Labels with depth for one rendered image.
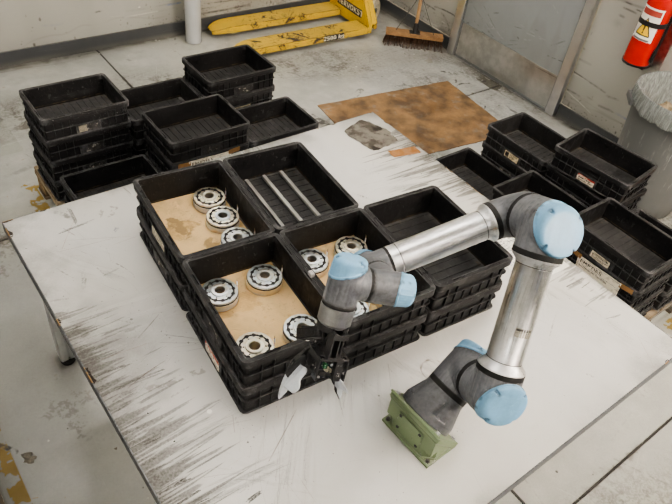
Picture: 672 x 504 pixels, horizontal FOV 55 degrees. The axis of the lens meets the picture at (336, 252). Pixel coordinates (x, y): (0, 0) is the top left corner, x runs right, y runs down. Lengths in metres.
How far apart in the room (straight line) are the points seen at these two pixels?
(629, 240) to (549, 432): 1.35
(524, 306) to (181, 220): 1.11
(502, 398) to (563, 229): 0.41
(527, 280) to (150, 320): 1.08
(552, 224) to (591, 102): 3.34
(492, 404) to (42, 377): 1.84
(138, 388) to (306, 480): 0.51
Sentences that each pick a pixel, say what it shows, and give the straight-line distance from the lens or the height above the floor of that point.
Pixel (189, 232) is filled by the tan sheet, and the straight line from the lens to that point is 2.07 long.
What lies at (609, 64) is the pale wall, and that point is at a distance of 4.66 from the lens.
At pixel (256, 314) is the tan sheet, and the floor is 0.83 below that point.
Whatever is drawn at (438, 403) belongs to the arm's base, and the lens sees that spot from 1.68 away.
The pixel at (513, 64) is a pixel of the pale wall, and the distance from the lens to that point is 5.07.
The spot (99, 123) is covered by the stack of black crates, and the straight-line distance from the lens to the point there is 3.19.
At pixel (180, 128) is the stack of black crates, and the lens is 3.18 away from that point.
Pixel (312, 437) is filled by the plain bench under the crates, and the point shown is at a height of 0.70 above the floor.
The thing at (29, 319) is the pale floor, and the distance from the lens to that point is 3.04.
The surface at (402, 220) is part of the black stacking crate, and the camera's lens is 2.20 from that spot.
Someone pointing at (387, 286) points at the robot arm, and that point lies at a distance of 1.37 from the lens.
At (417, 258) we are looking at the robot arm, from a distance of 1.51.
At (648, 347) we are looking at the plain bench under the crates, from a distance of 2.31.
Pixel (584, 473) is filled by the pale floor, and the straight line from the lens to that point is 2.81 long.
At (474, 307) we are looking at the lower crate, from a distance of 2.10.
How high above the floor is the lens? 2.19
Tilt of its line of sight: 42 degrees down
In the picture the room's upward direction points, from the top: 9 degrees clockwise
